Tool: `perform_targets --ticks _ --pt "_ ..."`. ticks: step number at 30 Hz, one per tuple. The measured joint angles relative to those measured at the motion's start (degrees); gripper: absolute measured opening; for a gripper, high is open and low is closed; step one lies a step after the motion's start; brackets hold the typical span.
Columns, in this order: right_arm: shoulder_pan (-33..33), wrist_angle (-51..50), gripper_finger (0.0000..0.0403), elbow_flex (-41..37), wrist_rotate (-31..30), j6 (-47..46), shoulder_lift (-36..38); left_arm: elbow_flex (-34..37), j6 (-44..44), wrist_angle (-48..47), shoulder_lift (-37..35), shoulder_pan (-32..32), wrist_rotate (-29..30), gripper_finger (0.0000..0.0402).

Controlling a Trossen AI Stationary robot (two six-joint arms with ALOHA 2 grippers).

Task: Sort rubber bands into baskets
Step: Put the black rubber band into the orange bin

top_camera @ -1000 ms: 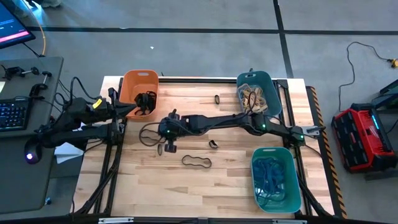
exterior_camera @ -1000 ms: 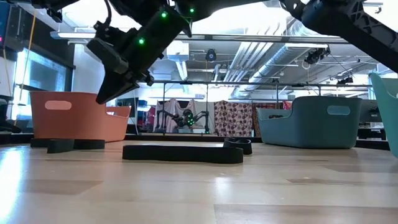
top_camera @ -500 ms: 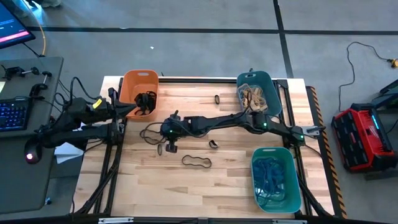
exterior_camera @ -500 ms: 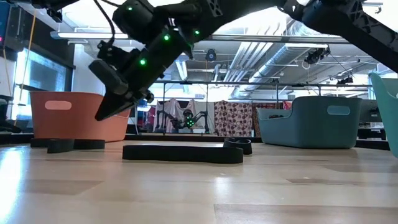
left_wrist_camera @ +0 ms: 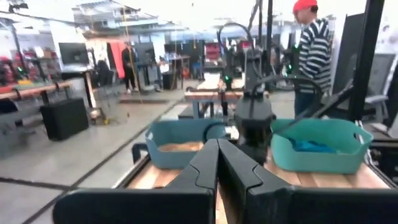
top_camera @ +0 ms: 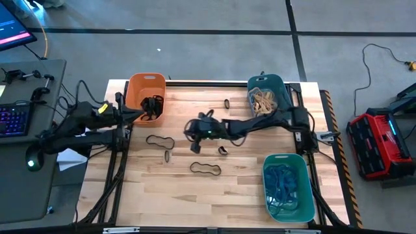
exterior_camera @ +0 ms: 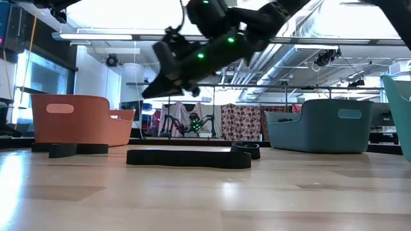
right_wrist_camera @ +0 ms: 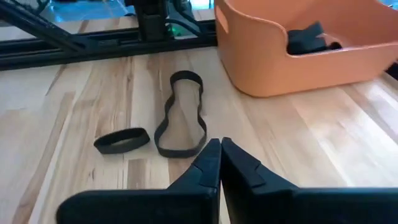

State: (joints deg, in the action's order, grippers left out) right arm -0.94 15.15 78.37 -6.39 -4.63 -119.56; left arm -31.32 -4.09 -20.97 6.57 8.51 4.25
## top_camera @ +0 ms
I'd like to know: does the black keyboard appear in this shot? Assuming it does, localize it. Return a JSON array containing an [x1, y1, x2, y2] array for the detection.
[[0, 102, 33, 139]]

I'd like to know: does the black floor equipment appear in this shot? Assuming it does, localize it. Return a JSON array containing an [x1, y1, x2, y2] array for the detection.
[[396, 81, 416, 113]]

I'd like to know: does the orange plastic basket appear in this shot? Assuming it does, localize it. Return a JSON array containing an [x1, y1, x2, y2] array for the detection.
[[125, 72, 167, 126]]

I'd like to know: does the black desk cable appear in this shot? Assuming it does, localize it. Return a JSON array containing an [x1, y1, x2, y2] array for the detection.
[[58, 83, 79, 113]]

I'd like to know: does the thin blue rubber band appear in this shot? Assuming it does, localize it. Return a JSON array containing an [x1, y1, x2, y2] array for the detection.
[[265, 190, 283, 216]]

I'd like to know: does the beige masking tape roll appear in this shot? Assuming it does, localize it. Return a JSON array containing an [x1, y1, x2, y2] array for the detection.
[[248, 87, 269, 108]]

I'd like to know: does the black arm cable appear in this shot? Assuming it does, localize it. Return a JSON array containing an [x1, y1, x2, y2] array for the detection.
[[74, 79, 105, 107], [183, 118, 196, 143]]

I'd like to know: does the red black equipment case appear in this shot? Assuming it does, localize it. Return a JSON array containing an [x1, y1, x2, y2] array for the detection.
[[346, 107, 416, 181]]

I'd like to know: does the green plastic basket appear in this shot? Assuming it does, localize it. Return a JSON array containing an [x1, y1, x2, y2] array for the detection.
[[261, 153, 315, 224]]

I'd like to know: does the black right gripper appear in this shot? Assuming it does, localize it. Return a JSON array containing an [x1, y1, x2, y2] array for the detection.
[[190, 117, 230, 154]]

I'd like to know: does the black computer mouse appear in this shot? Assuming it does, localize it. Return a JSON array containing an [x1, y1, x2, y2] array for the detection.
[[25, 148, 45, 172]]

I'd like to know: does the wide tan rubber band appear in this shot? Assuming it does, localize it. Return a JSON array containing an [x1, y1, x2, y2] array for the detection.
[[261, 102, 279, 116], [259, 90, 278, 105], [265, 96, 279, 113], [252, 99, 272, 116]]

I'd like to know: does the hazard striped strip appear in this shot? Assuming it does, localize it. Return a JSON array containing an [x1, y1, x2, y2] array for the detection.
[[320, 90, 363, 228]]

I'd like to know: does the grey desk panel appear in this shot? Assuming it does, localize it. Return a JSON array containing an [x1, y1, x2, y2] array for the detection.
[[0, 59, 68, 146], [0, 138, 61, 225]]

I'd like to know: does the silver frame bracket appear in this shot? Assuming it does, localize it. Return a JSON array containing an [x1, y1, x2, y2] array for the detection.
[[317, 131, 341, 143]]

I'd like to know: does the computer monitor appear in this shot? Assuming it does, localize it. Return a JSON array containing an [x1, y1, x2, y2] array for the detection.
[[0, 1, 37, 52]]

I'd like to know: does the white paper sheet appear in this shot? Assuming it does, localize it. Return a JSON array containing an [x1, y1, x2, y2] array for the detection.
[[57, 148, 88, 172]]

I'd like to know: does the black floor cable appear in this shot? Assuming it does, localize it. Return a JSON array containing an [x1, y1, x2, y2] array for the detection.
[[353, 43, 409, 116]]

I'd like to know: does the black clamp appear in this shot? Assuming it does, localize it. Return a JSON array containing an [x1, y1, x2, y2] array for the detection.
[[1, 69, 42, 84], [31, 74, 55, 101]]

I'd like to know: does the orange cable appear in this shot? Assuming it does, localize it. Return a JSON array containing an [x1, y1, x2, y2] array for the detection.
[[21, 0, 49, 59]]

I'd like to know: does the dark teal plastic basket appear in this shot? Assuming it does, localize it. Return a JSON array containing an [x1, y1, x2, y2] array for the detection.
[[246, 73, 295, 118]]

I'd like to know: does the black table rail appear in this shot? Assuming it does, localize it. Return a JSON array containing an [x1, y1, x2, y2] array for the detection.
[[0, 223, 416, 234], [165, 81, 250, 88]]

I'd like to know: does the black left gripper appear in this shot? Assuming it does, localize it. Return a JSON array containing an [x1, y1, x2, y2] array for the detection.
[[94, 92, 146, 127]]

